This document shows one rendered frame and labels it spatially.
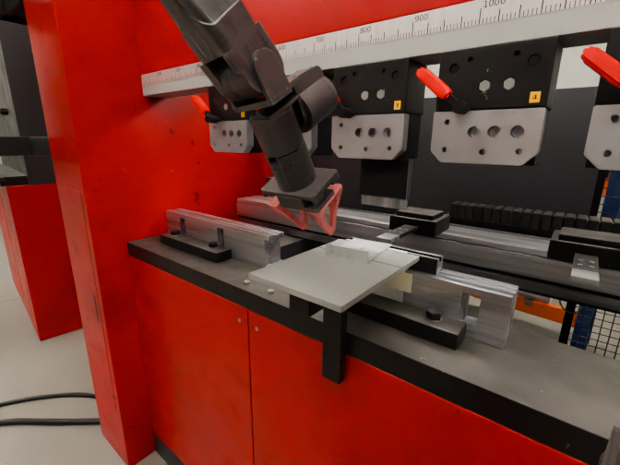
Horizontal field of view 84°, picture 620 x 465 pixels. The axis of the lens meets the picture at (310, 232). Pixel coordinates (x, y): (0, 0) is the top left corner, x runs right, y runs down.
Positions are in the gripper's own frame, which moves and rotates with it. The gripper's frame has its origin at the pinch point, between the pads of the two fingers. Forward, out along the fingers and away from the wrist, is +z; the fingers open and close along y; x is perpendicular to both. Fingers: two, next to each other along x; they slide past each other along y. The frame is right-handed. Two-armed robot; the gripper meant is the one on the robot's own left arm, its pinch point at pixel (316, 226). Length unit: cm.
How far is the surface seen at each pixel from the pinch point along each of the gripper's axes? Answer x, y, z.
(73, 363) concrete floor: 53, 172, 95
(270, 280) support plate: 10.8, 2.4, 2.1
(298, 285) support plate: 9.6, -2.0, 2.8
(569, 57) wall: -418, 3, 140
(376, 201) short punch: -17.5, -0.1, 9.0
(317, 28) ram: -31.2, 12.8, -20.8
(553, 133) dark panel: -68, -23, 23
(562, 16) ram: -28.6, -26.3, -16.5
